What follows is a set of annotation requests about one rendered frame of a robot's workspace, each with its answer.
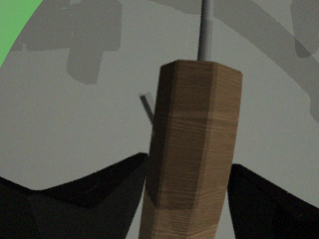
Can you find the black l-shaped hook tool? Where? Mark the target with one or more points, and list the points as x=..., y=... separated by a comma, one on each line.
x=148, y=109

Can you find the wooden-handled tool with grey metal shaft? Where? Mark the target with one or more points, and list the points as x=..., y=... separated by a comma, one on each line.
x=193, y=140

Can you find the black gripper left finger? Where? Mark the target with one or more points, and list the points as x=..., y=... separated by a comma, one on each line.
x=101, y=205

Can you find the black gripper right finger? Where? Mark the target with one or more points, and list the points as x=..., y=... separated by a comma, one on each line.
x=261, y=210

